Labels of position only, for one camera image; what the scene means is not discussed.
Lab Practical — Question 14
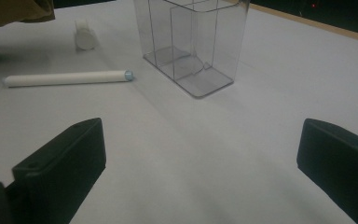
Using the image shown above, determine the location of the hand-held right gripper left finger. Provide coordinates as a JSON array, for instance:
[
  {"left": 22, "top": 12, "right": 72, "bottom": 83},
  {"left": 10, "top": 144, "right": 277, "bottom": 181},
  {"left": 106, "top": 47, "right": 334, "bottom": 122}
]
[{"left": 11, "top": 117, "right": 107, "bottom": 224}]

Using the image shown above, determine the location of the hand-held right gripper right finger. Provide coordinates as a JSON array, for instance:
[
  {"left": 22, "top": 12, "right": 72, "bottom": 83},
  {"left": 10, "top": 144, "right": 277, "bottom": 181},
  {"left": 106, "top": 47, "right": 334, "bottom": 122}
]
[{"left": 296, "top": 118, "right": 358, "bottom": 224}]

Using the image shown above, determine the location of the white marker pen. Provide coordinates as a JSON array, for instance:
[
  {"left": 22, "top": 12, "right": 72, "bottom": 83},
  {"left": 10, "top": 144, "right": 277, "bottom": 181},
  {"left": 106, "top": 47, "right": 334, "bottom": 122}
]
[{"left": 2, "top": 69, "right": 135, "bottom": 89}]

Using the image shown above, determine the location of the clear acrylic organizer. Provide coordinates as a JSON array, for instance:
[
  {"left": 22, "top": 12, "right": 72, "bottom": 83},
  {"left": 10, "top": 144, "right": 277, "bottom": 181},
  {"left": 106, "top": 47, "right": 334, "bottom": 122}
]
[{"left": 132, "top": 0, "right": 252, "bottom": 100}]

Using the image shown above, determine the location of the white table sheet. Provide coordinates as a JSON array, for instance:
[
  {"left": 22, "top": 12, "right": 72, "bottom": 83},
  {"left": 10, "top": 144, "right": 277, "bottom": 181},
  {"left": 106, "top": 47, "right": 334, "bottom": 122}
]
[{"left": 0, "top": 0, "right": 358, "bottom": 224}]

